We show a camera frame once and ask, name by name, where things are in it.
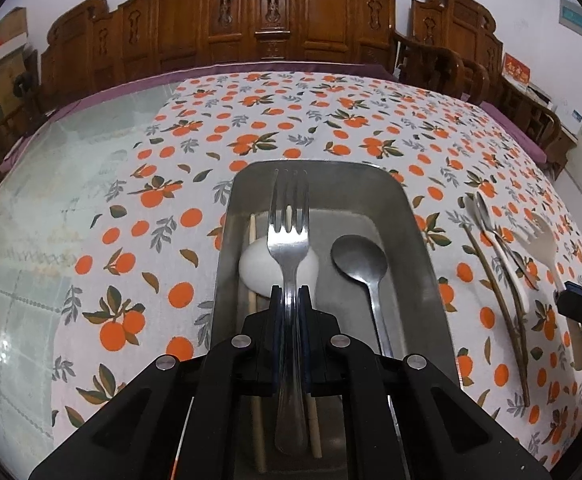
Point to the wooden side table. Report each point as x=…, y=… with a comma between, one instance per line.
x=541, y=125

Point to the large cardboard box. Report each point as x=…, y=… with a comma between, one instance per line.
x=1, y=85

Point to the wall breaker box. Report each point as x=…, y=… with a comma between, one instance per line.
x=580, y=22

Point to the small cardboard box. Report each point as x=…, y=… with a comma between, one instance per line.
x=6, y=25

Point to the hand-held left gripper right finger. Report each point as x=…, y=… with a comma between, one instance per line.
x=305, y=320

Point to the purple armchair cushion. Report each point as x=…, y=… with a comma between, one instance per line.
x=511, y=127

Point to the orange fruit print tablecloth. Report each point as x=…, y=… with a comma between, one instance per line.
x=271, y=110

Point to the red gift box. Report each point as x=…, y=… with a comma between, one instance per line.
x=516, y=71

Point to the carved wooden sofa bench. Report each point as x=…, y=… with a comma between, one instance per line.
x=221, y=20

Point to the metal fork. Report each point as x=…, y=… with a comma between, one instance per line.
x=288, y=250

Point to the black standing fan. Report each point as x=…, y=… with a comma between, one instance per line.
x=25, y=85

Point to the metal spoon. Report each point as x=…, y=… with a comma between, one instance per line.
x=483, y=212
x=358, y=260

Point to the white plastic fork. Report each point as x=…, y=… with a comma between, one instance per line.
x=543, y=247

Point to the dark wooden chopstick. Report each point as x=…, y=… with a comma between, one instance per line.
x=520, y=335
x=501, y=305

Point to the carved wooden armchair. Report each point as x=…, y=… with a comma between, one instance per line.
x=451, y=35

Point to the metal tray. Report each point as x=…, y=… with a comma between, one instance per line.
x=351, y=200

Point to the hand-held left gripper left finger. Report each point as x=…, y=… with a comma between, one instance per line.
x=276, y=320

